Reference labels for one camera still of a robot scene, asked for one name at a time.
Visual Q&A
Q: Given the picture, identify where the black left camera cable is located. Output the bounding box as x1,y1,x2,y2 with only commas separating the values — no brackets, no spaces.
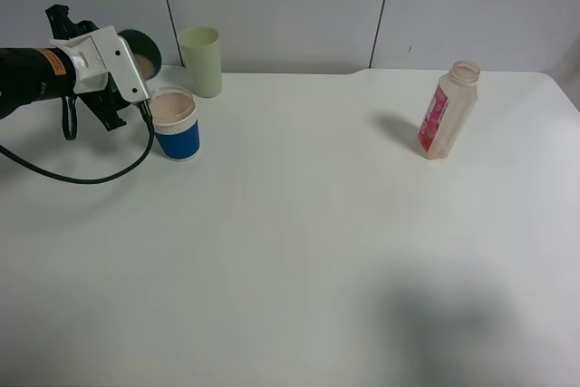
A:
0,96,158,185

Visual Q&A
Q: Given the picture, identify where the blue sleeved paper cup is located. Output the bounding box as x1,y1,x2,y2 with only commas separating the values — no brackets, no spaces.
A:
150,87,200,161

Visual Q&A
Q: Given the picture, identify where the pink label drink bottle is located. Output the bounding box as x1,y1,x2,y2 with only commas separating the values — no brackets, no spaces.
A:
417,61,481,160

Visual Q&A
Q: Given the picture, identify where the teal green plastic cup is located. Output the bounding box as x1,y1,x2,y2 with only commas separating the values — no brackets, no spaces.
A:
119,29,162,81

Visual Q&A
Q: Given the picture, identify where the pale green tall cup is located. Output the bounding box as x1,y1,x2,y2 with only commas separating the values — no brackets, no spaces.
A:
178,26,222,98

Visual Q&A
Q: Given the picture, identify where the white wrist camera on bracket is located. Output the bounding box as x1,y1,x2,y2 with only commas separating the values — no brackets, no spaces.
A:
49,25,150,104

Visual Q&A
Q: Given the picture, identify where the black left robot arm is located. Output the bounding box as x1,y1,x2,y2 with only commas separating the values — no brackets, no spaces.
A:
1,46,129,140

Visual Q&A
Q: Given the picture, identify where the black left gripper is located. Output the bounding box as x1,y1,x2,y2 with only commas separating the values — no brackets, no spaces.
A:
45,5,126,131

